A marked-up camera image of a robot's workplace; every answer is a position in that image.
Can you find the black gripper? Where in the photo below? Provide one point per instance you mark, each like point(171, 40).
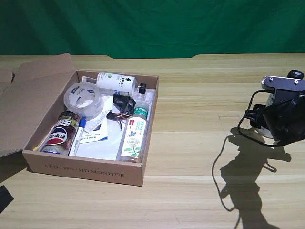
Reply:
point(293, 119)

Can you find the white bottle with lychee print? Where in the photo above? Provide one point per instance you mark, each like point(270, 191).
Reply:
point(295, 73)

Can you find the clear green-label water bottle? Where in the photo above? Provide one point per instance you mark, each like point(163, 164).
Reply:
point(133, 138)

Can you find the white bottle with green logo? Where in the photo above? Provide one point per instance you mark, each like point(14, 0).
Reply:
point(114, 81)

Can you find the brown cardboard box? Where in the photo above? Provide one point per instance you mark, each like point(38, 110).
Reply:
point(83, 170)

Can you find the small black cooling fan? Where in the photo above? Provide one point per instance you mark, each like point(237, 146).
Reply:
point(124, 103)

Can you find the green backdrop cloth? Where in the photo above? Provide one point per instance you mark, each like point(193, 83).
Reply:
point(152, 26)

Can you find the white paper receipt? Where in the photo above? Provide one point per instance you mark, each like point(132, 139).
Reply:
point(104, 107)

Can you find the white leaflet with blue edge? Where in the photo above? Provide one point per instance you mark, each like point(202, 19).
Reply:
point(95, 136)

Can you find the white marker with blue cap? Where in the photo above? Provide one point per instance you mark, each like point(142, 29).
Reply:
point(77, 138)

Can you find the clear packing tape roll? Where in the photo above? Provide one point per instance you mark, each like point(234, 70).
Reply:
point(71, 102)

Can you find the Pepsi can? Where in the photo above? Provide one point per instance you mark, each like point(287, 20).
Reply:
point(59, 136)

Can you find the thin stick with yellow tip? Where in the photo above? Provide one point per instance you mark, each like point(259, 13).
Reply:
point(36, 148)

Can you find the flat black object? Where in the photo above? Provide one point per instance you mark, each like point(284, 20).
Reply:
point(4, 199)

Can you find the silver gripper camera mount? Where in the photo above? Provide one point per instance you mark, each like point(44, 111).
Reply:
point(283, 82)

